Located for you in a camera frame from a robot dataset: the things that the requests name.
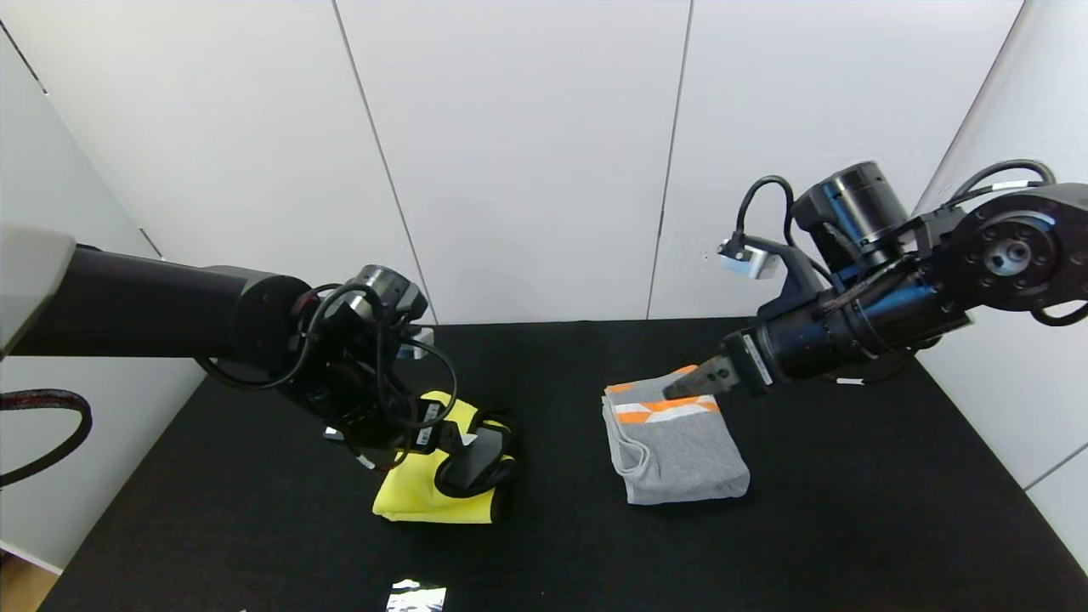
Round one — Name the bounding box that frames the yellow microfibre towel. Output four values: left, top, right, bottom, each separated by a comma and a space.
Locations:
371, 390, 517, 524

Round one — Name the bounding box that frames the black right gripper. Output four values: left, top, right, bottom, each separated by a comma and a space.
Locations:
662, 299, 856, 401

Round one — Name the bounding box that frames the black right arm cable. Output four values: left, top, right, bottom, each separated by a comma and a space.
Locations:
735, 175, 834, 281

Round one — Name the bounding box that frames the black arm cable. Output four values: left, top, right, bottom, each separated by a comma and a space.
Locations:
293, 283, 460, 430
735, 175, 834, 281

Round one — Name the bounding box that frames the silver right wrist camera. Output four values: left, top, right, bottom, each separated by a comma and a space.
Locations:
718, 242, 781, 281

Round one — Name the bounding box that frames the grey towel with orange marks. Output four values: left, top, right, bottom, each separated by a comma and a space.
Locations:
602, 365, 751, 507

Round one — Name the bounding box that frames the black red braided hose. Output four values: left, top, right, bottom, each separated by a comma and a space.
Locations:
0, 388, 93, 487

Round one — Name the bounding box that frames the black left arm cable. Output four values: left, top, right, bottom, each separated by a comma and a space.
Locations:
293, 283, 460, 430

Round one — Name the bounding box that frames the shiny silver foil piece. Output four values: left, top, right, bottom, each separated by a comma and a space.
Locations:
387, 580, 448, 612

